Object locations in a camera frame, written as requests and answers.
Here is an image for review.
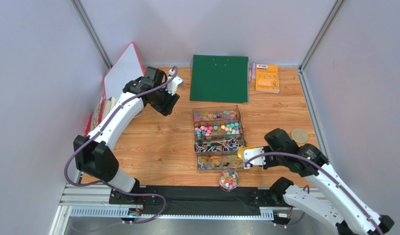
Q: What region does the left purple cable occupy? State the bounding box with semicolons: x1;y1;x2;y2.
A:
63;66;179;226

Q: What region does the clear round jar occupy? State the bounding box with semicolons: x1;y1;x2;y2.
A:
219;169;239;192

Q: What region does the stack of books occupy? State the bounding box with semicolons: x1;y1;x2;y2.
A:
84;96;117;136

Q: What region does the yellow plastic scoop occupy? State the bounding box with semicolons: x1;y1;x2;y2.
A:
237;147;254;161

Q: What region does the red framed whiteboard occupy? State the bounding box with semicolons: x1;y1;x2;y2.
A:
104;42;144;98

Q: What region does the clear box of gummy candies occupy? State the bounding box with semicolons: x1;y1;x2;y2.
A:
192;105;241;122

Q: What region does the clear box of lollipops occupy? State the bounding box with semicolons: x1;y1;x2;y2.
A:
194;134;247;153

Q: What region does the round wooden jar lid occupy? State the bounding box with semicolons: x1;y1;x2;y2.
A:
290;128;309;144

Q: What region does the aluminium rail frame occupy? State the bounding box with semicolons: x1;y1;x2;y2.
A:
51;185;335;235

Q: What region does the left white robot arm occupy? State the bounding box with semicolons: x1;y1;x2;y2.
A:
67;66;183;193

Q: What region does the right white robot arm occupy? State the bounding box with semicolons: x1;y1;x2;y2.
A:
262;128;395;235

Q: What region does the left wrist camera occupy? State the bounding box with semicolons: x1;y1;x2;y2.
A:
165;76;184;95

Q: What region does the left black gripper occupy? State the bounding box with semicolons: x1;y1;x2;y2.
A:
150;83;181;117

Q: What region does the pink marker pen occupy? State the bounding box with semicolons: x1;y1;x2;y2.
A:
248;63;256;82

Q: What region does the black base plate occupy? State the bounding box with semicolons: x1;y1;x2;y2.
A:
109;186;288;216

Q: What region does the green cutting mat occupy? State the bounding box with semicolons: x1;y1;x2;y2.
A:
190;55;249;103

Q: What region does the clear box of star candies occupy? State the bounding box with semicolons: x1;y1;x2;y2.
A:
193;119;244;137

